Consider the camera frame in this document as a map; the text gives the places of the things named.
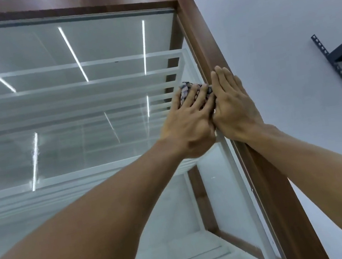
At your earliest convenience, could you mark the wooden glass display cabinet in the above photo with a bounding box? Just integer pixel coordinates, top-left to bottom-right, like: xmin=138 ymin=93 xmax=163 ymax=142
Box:
xmin=0 ymin=0 xmax=329 ymax=259

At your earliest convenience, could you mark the person's left forearm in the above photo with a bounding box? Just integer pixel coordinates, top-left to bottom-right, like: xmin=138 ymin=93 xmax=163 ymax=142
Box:
xmin=0 ymin=134 xmax=211 ymax=259

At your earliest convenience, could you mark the person's left hand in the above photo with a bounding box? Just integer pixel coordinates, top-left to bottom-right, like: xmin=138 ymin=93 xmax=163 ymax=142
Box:
xmin=152 ymin=81 xmax=226 ymax=164

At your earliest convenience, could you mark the blue white checkered cloth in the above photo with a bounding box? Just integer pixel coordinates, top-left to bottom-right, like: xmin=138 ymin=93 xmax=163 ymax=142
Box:
xmin=178 ymin=78 xmax=216 ymax=107

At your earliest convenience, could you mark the person's right hand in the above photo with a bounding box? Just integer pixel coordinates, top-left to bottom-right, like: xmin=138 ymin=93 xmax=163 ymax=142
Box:
xmin=205 ymin=59 xmax=268 ymax=147

